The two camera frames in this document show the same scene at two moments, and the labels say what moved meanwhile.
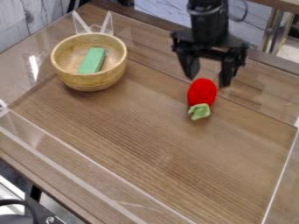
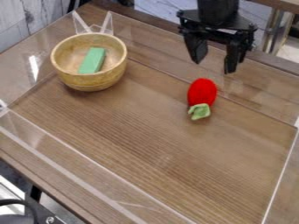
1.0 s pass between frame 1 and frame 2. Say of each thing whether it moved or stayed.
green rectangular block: stayed
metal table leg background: stayed
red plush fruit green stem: stayed
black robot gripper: moved
